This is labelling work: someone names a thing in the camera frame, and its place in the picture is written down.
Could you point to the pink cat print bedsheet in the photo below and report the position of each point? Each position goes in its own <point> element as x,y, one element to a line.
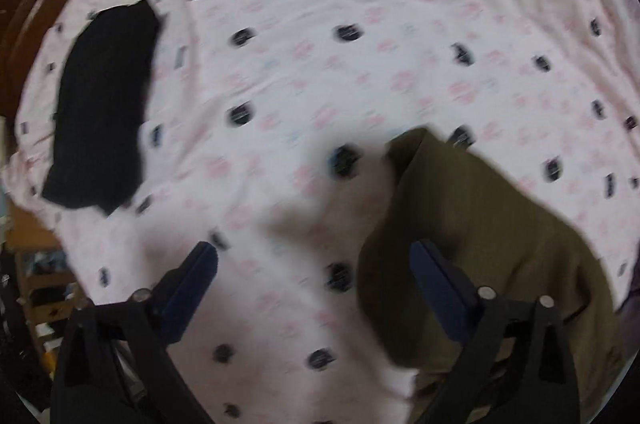
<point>350,53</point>

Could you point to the olive green sweatshirt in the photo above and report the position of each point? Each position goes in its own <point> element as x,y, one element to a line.
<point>490,214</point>

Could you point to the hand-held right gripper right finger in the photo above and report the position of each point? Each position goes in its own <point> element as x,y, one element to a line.
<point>440,289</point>

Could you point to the black folded garment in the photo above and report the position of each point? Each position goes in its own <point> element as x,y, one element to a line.
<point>100,103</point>

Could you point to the wooden stool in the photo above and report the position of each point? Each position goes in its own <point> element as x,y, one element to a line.
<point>30,229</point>

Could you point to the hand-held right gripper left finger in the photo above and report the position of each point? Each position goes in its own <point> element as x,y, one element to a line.
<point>192,289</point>

